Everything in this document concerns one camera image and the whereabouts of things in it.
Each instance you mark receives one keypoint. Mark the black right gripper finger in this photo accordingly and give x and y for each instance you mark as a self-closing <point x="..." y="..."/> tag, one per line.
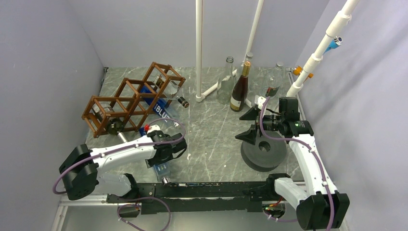
<point x="250" y="115"/>
<point x="248" y="136"/>

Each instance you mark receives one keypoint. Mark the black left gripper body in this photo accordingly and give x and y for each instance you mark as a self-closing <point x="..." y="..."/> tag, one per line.
<point x="150" y="162"/>

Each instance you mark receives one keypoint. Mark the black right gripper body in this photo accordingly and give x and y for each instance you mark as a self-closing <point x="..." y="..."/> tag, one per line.
<point x="272" y="122"/>

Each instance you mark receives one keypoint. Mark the dark wine bottle gold cap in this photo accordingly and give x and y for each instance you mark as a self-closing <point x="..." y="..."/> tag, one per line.
<point x="240" y="89"/>

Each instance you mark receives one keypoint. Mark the tall clear bottle black label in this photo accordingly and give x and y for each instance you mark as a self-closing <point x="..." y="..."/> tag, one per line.
<point x="225" y="82"/>

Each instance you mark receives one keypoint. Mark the clear bottle red black label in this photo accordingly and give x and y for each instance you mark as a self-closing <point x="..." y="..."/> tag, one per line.
<point x="248" y="58"/>

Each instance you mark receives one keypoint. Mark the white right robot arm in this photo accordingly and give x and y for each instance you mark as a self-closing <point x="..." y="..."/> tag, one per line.
<point x="320" y="205"/>

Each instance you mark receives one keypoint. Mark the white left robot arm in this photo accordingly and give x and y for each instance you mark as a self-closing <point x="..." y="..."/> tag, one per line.
<point x="86" y="171"/>

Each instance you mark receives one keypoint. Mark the blue label clear bottle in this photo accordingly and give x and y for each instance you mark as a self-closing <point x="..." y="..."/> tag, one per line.
<point x="161" y="109"/>

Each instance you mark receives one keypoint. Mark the brown wooden wine rack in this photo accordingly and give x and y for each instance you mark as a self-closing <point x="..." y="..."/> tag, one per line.
<point x="127" y="103"/>

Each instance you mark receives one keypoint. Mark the dark bottle silver cap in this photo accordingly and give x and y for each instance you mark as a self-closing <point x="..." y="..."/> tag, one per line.
<point x="114" y="126"/>

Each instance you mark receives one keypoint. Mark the clear bottle black cap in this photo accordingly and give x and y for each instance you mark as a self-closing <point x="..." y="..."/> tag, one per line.
<point x="172" y="91"/>

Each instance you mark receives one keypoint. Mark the black round perforated speaker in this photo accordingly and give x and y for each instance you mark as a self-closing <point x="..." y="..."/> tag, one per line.
<point x="266" y="155"/>

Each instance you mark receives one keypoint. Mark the orange clip on pipe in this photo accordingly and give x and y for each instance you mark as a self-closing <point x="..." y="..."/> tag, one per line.
<point x="298" y="70"/>

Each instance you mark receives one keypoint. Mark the blue clip on pipe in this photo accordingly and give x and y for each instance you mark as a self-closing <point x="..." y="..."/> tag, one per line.
<point x="335" y="43"/>

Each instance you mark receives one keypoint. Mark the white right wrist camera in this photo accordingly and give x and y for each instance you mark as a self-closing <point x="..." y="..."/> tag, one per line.
<point x="259" y="102"/>

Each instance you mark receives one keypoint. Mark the clear bottle by right wall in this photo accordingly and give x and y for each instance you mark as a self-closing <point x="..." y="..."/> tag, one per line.
<point x="273" y="81"/>

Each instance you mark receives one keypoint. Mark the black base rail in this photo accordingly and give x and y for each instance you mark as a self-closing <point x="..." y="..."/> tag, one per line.
<point x="249" y="196"/>

